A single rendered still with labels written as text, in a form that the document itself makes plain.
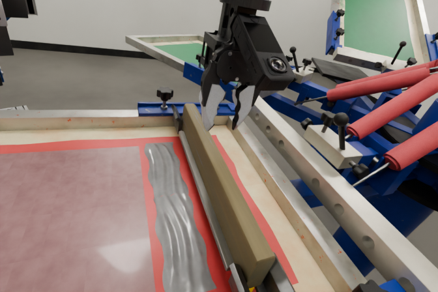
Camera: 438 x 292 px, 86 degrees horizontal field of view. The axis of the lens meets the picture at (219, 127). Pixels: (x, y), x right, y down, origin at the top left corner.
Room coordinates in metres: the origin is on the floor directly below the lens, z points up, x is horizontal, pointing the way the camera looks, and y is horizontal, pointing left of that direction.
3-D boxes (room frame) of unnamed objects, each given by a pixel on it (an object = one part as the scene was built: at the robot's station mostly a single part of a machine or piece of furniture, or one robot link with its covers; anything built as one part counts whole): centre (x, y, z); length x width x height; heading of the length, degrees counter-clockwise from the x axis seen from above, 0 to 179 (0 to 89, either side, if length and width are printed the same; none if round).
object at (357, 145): (0.51, -0.32, 1.02); 0.17 x 0.06 x 0.05; 117
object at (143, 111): (0.61, 0.09, 0.97); 0.30 x 0.05 x 0.07; 117
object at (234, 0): (0.38, 0.01, 1.26); 0.09 x 0.08 x 0.12; 27
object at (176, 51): (1.23, 0.00, 1.05); 1.08 x 0.61 x 0.23; 57
